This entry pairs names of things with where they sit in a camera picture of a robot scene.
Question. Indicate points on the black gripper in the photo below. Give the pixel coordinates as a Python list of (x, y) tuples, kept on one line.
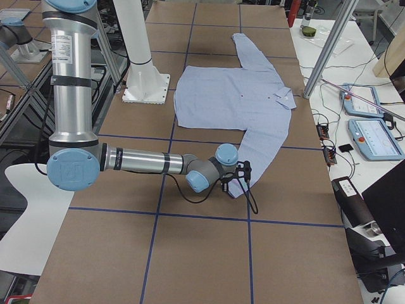
[(225, 180)]

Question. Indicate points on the light blue striped shirt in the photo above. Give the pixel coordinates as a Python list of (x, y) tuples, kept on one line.
[(252, 98)]

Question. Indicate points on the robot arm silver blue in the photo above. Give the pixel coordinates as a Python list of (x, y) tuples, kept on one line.
[(14, 32), (76, 155)]

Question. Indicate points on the black box white label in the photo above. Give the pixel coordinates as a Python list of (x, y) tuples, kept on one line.
[(351, 202)]

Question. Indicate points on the far blue teach pendant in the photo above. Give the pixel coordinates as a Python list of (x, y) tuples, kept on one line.
[(357, 107)]

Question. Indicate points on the blue teach pendant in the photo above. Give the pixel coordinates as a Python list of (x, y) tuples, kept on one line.
[(374, 140), (357, 107)]

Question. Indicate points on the near blue teach pendant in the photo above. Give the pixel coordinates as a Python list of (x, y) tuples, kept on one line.
[(374, 140)]

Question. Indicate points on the black monitor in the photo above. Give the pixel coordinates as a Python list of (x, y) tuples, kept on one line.
[(385, 201)]

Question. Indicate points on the green pouch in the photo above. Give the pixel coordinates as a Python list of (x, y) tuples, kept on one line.
[(308, 31)]

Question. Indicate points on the red cylinder bottle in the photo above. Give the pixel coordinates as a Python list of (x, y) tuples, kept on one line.
[(294, 8)]

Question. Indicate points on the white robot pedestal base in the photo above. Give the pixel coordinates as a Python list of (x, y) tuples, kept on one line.
[(144, 84)]

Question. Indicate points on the aluminium frame post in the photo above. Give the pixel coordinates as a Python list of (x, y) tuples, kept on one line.
[(330, 44)]

